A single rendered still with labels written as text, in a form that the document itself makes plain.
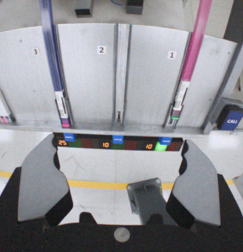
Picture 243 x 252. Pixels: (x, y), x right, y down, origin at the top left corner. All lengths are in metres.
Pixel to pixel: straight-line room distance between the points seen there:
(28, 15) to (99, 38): 0.44
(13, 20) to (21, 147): 0.89
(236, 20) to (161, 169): 0.99
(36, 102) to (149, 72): 0.22
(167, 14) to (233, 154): 1.16
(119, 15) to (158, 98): 0.35
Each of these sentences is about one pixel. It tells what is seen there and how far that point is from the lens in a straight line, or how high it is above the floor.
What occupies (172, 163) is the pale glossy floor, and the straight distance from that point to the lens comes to 1.14.
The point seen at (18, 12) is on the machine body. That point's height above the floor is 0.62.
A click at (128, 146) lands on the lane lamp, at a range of 0.38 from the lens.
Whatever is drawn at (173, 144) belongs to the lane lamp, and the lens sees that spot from 0.40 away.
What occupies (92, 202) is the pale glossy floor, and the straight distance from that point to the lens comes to 1.18.
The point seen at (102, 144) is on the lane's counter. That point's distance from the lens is 0.38.
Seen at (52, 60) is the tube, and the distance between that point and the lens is 0.26.
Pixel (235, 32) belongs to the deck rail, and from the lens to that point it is 0.32.
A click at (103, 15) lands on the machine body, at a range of 0.55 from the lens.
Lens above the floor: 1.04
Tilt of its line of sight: 88 degrees down
